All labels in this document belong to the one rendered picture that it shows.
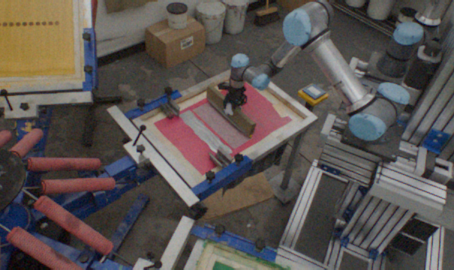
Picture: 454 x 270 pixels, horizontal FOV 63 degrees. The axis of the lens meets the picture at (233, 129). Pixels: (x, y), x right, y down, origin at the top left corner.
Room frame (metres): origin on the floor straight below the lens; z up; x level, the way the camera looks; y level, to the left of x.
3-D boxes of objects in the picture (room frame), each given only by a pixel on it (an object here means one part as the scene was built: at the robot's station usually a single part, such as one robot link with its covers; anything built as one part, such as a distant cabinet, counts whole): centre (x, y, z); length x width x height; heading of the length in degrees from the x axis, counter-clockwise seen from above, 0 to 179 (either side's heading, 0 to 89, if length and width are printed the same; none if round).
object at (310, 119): (1.36, 0.05, 0.97); 0.79 x 0.58 x 0.04; 136
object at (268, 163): (1.27, -0.12, 0.79); 0.46 x 0.09 x 0.33; 136
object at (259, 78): (1.32, -0.08, 1.29); 0.11 x 0.11 x 0.08; 53
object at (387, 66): (1.56, -0.74, 1.31); 0.15 x 0.15 x 0.10
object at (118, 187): (1.05, 0.35, 0.89); 1.24 x 0.06 x 0.06; 136
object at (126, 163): (0.95, 0.44, 1.02); 0.17 x 0.06 x 0.05; 136
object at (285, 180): (1.67, -0.43, 0.48); 0.22 x 0.22 x 0.96; 46
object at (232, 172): (0.99, 0.02, 0.97); 0.30 x 0.05 x 0.07; 136
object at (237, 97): (1.37, 0.01, 1.14); 0.09 x 0.08 x 0.12; 46
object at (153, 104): (1.38, 0.42, 0.97); 0.30 x 0.05 x 0.07; 136
